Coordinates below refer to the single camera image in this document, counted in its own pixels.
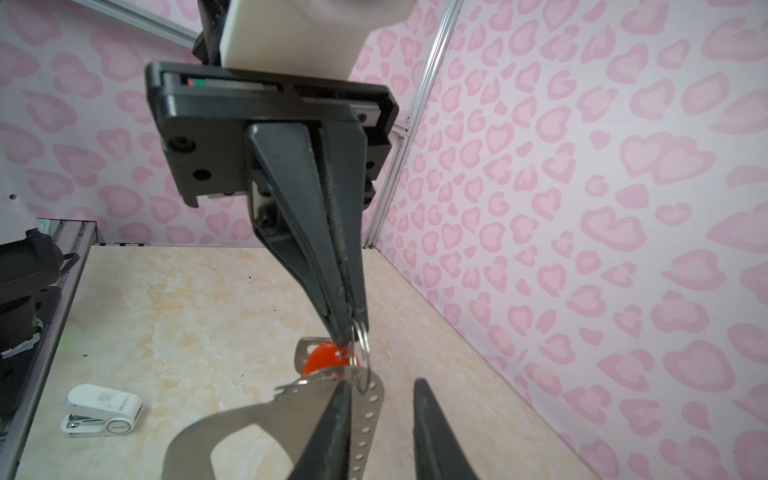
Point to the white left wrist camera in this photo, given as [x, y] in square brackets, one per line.
[319, 39]

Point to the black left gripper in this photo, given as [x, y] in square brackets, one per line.
[202, 112]

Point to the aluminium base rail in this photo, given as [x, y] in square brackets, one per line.
[39, 277]

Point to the white clip device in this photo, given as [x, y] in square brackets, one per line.
[92, 411]

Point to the key with red tag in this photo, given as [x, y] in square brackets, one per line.
[316, 353]

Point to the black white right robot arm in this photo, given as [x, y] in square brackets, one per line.
[324, 421]

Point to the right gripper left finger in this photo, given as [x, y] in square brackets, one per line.
[327, 453]

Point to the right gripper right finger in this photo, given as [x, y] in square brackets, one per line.
[437, 453]

